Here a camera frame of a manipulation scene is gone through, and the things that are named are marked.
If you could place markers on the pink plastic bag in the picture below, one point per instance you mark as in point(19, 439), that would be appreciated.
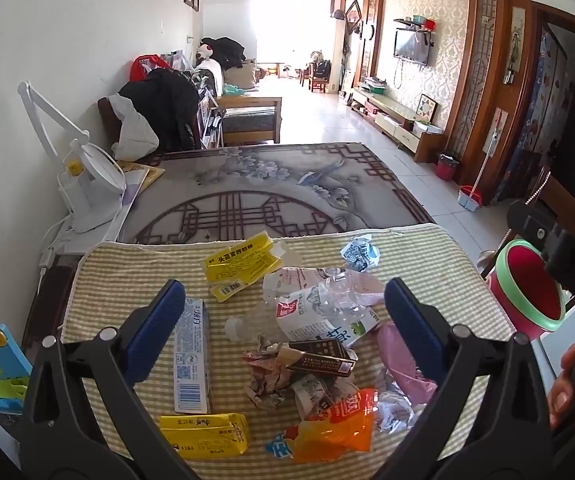
point(402, 365)

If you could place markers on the carved wooden chair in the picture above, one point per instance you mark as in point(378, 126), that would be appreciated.
point(567, 195)

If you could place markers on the white milk carton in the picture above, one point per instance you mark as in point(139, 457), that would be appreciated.
point(317, 317)

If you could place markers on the yellow book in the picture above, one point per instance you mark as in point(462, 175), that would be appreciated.
point(140, 172)

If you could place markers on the person's right hand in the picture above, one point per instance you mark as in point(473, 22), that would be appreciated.
point(562, 390)

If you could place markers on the hanging wall scroll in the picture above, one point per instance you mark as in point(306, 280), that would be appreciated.
point(516, 42)

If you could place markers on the crumpled red white paper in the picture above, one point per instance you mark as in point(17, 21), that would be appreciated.
point(267, 375)

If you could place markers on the crumpled blue white wrapper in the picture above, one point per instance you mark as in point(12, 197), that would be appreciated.
point(362, 252)

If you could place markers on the yellow striped mat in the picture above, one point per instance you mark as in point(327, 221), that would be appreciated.
point(117, 280)

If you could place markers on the wall television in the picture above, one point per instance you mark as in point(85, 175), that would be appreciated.
point(410, 47)

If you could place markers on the wooden sofa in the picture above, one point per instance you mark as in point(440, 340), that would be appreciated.
point(247, 115)

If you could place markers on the small wooden chair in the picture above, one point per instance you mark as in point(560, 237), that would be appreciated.
point(320, 80)

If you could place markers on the grey patterned table cover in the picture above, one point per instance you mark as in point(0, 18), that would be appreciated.
point(267, 185)

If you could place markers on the white power strip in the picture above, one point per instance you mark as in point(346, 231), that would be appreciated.
point(82, 240)

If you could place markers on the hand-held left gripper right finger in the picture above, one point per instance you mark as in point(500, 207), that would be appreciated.
point(412, 330)

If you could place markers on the clear plastic bottle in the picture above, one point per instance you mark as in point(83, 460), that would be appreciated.
point(337, 295)

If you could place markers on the yellow carton box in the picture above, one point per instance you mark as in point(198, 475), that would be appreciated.
point(207, 432)

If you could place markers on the patchwork picture frame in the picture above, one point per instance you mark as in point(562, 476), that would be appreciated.
point(426, 108)

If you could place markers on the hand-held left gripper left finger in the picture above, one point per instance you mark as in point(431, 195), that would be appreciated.
point(155, 330)

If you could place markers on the white blue toothpaste box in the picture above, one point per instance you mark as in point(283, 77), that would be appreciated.
point(192, 355)

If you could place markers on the orange snack bag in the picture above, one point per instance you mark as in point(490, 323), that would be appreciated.
point(337, 425)

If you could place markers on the small red floor bin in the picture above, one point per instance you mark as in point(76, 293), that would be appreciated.
point(447, 167)

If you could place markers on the wooden television cabinet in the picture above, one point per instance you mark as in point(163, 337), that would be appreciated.
point(392, 120)

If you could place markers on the black jacket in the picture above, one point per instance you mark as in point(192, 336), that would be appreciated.
point(167, 105)

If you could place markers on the white desk lamp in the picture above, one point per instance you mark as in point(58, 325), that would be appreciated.
point(87, 185)

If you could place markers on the printed door curtain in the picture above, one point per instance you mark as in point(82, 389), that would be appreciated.
point(542, 110)

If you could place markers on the printed paper scrap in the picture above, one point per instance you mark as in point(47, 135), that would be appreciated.
point(317, 395)

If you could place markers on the white padded coat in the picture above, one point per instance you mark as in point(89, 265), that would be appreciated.
point(135, 132)

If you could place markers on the red bag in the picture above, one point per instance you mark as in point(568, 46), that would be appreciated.
point(145, 65)

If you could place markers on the crumpled silver wrapper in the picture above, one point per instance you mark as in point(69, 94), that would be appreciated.
point(392, 410)

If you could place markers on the flattened yellow packaging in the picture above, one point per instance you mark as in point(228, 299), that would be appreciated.
point(240, 260)

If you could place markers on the brown cigarette box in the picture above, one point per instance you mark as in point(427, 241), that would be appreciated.
point(322, 355)

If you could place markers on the red bin with green rim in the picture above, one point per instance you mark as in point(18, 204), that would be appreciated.
point(522, 295)

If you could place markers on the panda plush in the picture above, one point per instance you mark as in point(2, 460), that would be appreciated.
point(204, 55)

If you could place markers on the blue mop bucket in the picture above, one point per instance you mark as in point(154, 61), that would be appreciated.
point(470, 197)

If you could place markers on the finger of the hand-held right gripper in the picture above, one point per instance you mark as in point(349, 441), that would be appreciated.
point(567, 255)

